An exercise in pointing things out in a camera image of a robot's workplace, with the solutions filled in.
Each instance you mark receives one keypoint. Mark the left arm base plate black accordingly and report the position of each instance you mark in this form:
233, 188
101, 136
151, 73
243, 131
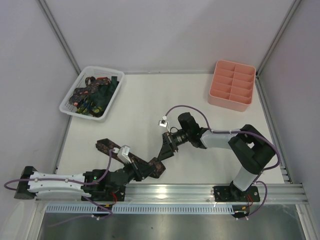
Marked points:
108, 195

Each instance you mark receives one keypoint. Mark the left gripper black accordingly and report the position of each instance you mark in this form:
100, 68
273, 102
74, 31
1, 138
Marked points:
136, 169

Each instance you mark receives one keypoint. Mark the dark green tie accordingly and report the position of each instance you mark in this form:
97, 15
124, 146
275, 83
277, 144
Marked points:
99, 101

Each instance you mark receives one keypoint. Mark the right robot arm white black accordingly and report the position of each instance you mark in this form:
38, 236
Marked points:
250, 147

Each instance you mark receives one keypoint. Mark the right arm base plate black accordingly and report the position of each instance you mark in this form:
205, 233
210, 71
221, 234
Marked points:
226, 193

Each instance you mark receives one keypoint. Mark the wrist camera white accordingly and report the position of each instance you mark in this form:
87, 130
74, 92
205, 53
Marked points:
122, 154
164, 122

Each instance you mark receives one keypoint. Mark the aluminium corner post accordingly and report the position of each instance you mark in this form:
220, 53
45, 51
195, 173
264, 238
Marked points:
280, 32
46, 11

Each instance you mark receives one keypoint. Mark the dark brown floral tie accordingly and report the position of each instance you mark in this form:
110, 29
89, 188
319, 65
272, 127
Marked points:
104, 145

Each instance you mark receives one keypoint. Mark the white plastic basket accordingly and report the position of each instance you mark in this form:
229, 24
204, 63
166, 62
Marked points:
82, 110

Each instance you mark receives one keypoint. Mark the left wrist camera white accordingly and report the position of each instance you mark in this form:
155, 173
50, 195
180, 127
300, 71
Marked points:
122, 154

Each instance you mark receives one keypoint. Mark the white slotted cable duct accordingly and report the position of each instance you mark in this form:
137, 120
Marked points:
180, 209

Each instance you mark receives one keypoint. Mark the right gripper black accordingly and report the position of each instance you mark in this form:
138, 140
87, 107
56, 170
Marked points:
168, 142

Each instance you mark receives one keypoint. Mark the right aluminium corner post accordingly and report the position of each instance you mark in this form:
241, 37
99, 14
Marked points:
280, 32

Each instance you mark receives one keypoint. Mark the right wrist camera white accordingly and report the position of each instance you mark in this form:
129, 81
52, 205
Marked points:
164, 122

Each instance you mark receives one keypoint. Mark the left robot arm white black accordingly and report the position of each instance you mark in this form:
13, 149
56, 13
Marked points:
98, 184

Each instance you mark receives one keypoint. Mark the aluminium mounting rail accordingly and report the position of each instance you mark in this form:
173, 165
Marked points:
204, 193

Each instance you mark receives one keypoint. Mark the pink divided organizer tray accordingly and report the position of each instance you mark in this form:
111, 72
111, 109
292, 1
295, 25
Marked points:
232, 85

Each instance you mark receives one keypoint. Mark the left aluminium corner post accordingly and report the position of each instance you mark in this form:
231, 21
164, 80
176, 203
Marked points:
46, 11

